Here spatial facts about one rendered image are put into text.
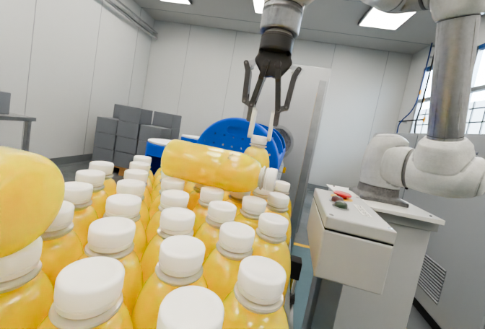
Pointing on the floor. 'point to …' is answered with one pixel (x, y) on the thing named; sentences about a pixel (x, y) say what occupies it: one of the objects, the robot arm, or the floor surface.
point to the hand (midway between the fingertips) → (261, 125)
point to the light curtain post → (307, 158)
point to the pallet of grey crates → (130, 134)
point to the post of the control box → (324, 304)
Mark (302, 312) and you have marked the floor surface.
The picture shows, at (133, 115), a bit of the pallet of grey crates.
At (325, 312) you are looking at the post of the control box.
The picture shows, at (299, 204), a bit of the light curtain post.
